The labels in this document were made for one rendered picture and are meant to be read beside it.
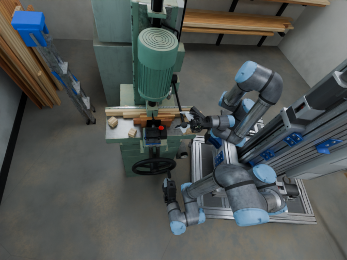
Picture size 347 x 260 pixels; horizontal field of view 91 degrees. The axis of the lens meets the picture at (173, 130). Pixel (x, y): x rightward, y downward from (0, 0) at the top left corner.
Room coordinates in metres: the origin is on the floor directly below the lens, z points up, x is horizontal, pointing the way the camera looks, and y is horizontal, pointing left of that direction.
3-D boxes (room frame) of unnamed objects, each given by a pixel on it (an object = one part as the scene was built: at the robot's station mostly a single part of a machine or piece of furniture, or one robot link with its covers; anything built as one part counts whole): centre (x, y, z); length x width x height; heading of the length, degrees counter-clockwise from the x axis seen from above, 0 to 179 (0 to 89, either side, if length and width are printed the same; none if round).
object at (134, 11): (0.94, 0.30, 1.16); 0.22 x 0.22 x 0.72; 24
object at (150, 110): (0.70, 0.19, 0.99); 0.14 x 0.07 x 0.09; 24
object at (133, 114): (0.71, 0.10, 0.92); 0.55 x 0.02 x 0.04; 114
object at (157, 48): (0.68, 0.18, 1.32); 0.18 x 0.18 x 0.31
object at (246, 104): (0.95, -0.46, 0.98); 0.13 x 0.12 x 0.14; 79
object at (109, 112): (0.70, 0.18, 0.92); 0.60 x 0.02 x 0.05; 114
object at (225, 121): (0.68, -0.28, 1.09); 0.11 x 0.08 x 0.09; 114
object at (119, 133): (0.58, 0.13, 0.87); 0.61 x 0.30 x 0.06; 114
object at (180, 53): (0.94, 0.13, 1.22); 0.09 x 0.08 x 0.15; 24
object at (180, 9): (1.03, 0.18, 1.40); 0.10 x 0.06 x 0.16; 24
